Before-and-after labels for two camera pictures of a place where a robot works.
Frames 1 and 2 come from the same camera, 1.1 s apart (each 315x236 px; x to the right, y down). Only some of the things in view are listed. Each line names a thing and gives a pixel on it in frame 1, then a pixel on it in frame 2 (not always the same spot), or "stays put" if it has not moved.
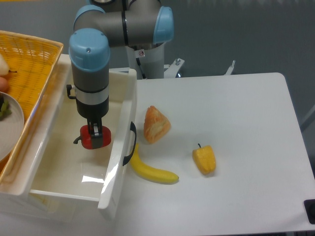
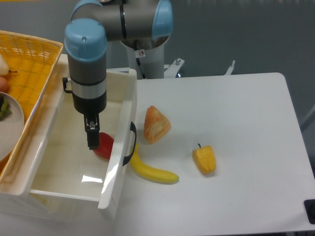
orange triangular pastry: x=156 y=125 stays put
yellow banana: x=155 y=174 stays put
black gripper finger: x=96 y=131 stays put
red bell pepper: x=85 y=138 -> x=105 y=144
